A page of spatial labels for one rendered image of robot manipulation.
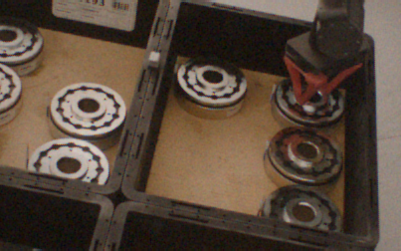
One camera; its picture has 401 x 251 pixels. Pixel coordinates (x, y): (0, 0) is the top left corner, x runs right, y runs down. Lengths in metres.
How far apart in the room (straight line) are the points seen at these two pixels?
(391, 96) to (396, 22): 0.22
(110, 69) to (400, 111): 0.53
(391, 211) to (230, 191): 0.32
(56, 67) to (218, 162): 0.28
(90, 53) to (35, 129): 0.18
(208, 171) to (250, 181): 0.06
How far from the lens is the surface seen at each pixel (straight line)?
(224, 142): 1.19
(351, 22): 1.04
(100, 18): 1.29
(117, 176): 0.99
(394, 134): 1.48
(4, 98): 1.18
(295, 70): 1.20
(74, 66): 1.27
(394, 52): 1.65
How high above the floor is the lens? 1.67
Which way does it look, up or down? 44 degrees down
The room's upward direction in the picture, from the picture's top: 12 degrees clockwise
